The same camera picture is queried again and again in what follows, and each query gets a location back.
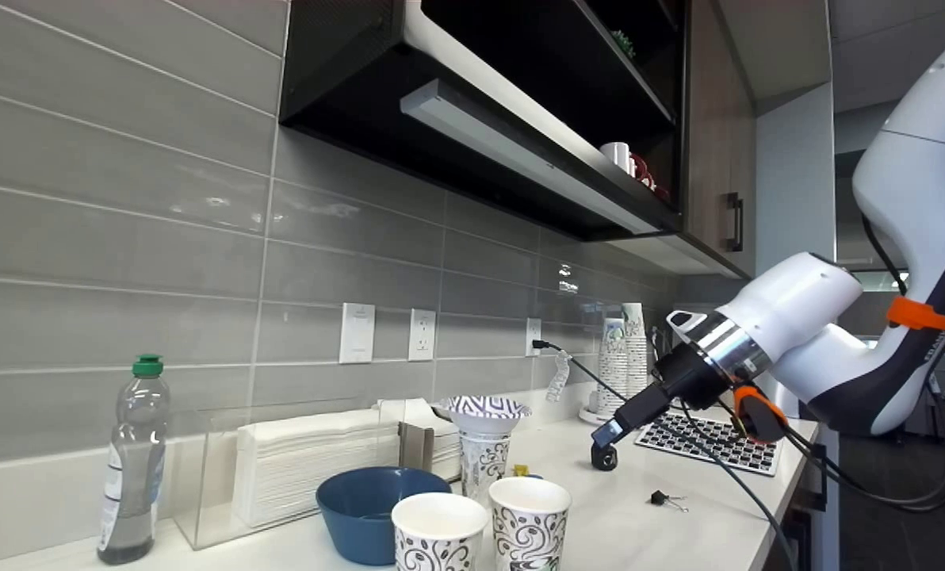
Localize orange strap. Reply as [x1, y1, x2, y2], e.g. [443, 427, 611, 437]
[882, 292, 945, 335]

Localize blue cylinder object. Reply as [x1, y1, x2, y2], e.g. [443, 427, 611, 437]
[588, 419, 623, 452]

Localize black wrist camera orange bands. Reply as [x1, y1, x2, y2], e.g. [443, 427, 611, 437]
[730, 380, 791, 448]

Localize blue bowl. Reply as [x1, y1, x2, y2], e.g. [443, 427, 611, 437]
[313, 467, 453, 568]

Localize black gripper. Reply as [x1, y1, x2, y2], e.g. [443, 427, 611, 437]
[593, 335, 731, 448]

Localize patterned cup under paper bowl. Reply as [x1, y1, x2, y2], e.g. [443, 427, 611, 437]
[455, 427, 518, 500]

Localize checkerboard calibration board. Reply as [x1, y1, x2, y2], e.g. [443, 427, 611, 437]
[635, 406, 784, 480]

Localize clear napkin holder with napkins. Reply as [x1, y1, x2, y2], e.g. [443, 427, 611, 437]
[168, 397, 467, 551]

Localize white wall outlet with plug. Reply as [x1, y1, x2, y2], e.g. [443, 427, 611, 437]
[523, 313, 554, 358]

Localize black cabinet handle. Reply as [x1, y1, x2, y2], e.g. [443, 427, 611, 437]
[722, 192, 747, 256]

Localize red mug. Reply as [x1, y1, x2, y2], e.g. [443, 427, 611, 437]
[635, 156, 666, 199]

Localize dark green power cable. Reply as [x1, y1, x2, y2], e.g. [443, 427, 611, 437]
[540, 340, 635, 406]

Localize white mug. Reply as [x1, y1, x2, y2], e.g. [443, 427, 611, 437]
[599, 141, 641, 177]

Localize black upper cabinet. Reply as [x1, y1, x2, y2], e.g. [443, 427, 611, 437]
[279, 0, 759, 282]

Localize white switch plate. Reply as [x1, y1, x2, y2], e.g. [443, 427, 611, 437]
[337, 303, 378, 366]

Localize patterned paper bowl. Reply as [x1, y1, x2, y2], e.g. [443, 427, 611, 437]
[431, 393, 532, 445]

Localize tall patterned cup stack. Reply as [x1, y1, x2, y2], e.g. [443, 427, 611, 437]
[596, 303, 657, 423]

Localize under cabinet light bar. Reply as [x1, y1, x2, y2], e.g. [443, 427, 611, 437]
[397, 77, 661, 239]

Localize clear bottle with green cap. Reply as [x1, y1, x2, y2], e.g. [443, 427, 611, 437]
[91, 351, 172, 568]

